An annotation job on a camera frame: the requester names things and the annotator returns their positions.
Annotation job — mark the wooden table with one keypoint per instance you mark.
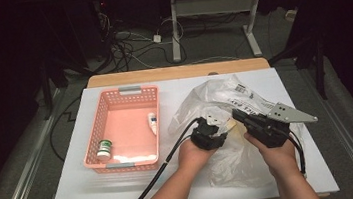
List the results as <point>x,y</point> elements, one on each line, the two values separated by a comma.
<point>178,71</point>

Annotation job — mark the white metal desk frame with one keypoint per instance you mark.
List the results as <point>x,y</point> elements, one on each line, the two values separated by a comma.
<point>174,29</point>

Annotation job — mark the white bottle with green cap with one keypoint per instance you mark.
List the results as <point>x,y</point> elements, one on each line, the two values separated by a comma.
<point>104,150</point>

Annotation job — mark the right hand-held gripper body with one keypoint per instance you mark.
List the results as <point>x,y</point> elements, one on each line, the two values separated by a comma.
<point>270,132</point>

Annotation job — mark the white power adapter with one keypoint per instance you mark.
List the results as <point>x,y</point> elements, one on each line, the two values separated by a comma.
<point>157,38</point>

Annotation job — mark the person's left hand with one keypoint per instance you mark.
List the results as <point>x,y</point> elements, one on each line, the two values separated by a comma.
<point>192,156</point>

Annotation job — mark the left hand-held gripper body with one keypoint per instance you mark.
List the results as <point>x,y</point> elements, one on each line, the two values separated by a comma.
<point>203,135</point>

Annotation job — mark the small white tube blue label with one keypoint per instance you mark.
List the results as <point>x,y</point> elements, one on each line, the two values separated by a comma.
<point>152,122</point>

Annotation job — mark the clear plastic bag with smiley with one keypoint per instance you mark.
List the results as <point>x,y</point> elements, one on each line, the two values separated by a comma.
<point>235,163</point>

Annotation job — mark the flat white packet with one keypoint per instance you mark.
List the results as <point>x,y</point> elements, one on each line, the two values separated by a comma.
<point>136,157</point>

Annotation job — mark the pink plastic basket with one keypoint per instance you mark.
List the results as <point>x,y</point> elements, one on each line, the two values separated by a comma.
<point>130,128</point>

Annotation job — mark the black stand leg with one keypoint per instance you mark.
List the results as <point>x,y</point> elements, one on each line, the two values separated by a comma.
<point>320,73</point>
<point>46,94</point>

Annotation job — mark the person's right hand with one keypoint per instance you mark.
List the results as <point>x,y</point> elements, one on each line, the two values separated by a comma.
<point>280,159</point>

